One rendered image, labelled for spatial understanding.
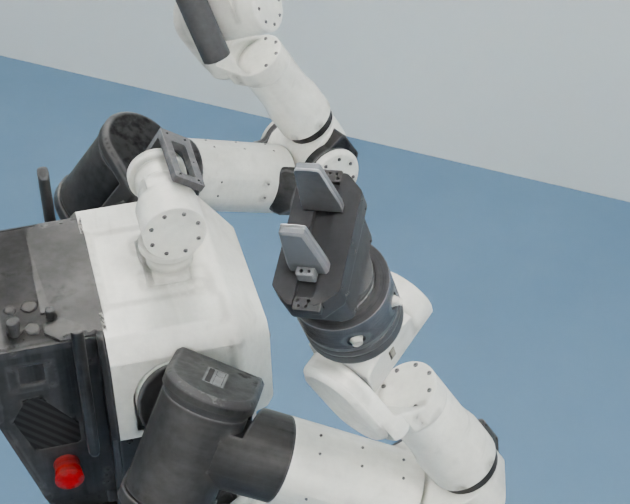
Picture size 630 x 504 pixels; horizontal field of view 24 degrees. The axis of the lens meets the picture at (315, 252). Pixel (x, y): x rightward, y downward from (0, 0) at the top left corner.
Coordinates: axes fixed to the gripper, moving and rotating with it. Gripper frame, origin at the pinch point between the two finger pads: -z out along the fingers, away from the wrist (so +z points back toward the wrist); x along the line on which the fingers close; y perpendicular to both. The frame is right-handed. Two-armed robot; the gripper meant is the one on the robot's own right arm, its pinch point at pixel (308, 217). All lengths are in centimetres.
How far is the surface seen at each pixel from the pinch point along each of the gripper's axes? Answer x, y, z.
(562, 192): 137, -16, 230
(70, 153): 126, -143, 208
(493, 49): 156, -33, 196
